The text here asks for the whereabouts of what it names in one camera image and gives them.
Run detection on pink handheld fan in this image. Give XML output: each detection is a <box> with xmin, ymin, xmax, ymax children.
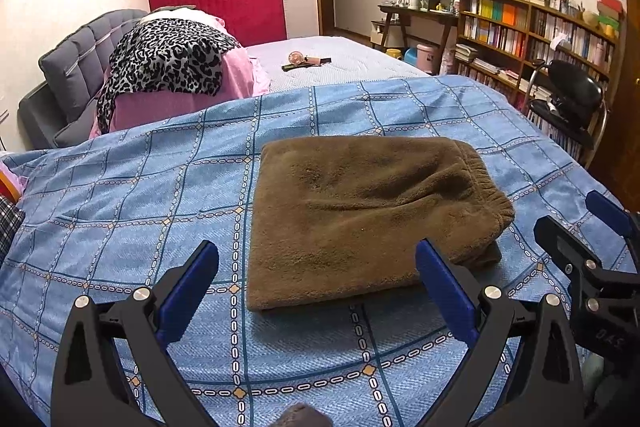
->
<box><xmin>286</xmin><ymin>50</ymin><xmax>332</xmax><ymax>68</ymax></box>

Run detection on wooden desk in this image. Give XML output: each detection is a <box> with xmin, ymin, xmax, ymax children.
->
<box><xmin>377</xmin><ymin>3</ymin><xmax>460</xmax><ymax>58</ymax></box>

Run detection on grey padded headboard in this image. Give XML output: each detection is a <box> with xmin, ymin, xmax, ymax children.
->
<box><xmin>17</xmin><ymin>8</ymin><xmax>151</xmax><ymax>152</ymax></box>

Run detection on brown fuzzy cloth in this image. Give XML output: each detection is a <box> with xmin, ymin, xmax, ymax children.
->
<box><xmin>277</xmin><ymin>402</ymin><xmax>331</xmax><ymax>427</ymax></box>

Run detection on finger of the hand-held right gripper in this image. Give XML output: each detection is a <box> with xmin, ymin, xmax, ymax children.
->
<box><xmin>533</xmin><ymin>215</ymin><xmax>640</xmax><ymax>295</ymax></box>
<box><xmin>585</xmin><ymin>190</ymin><xmax>640</xmax><ymax>258</ymax></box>

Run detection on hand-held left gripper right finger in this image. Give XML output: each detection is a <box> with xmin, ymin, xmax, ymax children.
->
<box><xmin>415</xmin><ymin>238</ymin><xmax>586</xmax><ymax>427</ymax></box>

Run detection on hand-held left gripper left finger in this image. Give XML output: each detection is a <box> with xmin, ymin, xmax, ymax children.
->
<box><xmin>50</xmin><ymin>239</ymin><xmax>221</xmax><ymax>427</ymax></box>

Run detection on white bed sheet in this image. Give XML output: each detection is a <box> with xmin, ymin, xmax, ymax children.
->
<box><xmin>245</xmin><ymin>35</ymin><xmax>431</xmax><ymax>98</ymax></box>

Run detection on pink waste bin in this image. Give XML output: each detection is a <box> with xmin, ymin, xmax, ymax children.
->
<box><xmin>416</xmin><ymin>43</ymin><xmax>441</xmax><ymax>75</ymax></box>

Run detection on brown fleece pants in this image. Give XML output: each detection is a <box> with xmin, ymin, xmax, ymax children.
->
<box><xmin>247</xmin><ymin>136</ymin><xmax>516</xmax><ymax>313</ymax></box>

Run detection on blue checked blanket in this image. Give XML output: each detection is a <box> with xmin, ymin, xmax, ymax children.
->
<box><xmin>0</xmin><ymin>74</ymin><xmax>640</xmax><ymax>427</ymax></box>

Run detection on red and yellow cloth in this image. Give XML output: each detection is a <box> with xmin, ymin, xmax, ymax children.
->
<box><xmin>0</xmin><ymin>167</ymin><xmax>23</xmax><ymax>202</ymax></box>

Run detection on black office chair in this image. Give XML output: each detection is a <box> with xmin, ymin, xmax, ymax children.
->
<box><xmin>522</xmin><ymin>59</ymin><xmax>608</xmax><ymax>152</ymax></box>

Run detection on leopard print cloth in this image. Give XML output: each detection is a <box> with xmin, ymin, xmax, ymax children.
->
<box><xmin>96</xmin><ymin>18</ymin><xmax>241</xmax><ymax>135</ymax></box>

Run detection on dark plaid cloth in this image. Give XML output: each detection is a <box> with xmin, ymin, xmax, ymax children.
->
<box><xmin>0</xmin><ymin>194</ymin><xmax>26</xmax><ymax>258</ymax></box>

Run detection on wooden bookshelf with books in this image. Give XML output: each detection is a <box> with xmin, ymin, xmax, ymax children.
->
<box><xmin>454</xmin><ymin>0</ymin><xmax>626</xmax><ymax>168</ymax></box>

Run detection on white drawer unit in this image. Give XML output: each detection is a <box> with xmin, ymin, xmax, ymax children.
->
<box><xmin>371</xmin><ymin>21</ymin><xmax>396</xmax><ymax>50</ymax></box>

